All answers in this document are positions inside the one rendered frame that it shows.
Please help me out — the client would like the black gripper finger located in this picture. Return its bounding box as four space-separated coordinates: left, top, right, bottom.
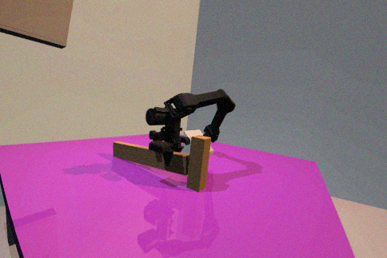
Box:
162 149 174 166
171 146 184 153

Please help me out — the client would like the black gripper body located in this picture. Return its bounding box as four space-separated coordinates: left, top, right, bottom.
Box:
149 125 190 153

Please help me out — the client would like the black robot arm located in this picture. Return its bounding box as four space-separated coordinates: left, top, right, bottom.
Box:
146 89 236 143

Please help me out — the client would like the brown wooden post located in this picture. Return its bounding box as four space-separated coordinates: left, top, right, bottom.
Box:
186 135 211 193

